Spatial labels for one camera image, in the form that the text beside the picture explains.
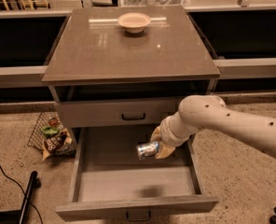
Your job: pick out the grey horizontal rail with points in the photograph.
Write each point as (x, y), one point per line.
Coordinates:
(30, 76)

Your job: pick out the green snack bag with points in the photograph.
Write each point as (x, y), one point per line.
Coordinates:
(49, 131)

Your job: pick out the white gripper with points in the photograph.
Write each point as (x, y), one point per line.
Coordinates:
(167, 134)

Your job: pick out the white bowl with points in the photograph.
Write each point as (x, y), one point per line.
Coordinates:
(133, 23)

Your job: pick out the brown snack bag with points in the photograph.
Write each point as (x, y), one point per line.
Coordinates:
(58, 144)

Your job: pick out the closed grey top drawer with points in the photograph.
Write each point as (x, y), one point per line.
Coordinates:
(116, 112)

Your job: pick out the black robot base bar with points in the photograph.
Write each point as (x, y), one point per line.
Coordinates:
(19, 216)

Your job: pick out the wire basket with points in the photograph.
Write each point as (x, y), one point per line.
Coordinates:
(36, 139)

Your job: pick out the open grey middle drawer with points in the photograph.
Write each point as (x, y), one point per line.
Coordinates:
(110, 181)

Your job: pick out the grey drawer cabinet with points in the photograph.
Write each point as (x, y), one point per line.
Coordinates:
(96, 59)

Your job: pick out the redbull can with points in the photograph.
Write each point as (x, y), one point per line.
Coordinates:
(147, 150)

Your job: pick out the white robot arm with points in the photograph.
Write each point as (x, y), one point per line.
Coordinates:
(198, 112)

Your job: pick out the small red can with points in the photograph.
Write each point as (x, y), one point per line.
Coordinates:
(53, 122)

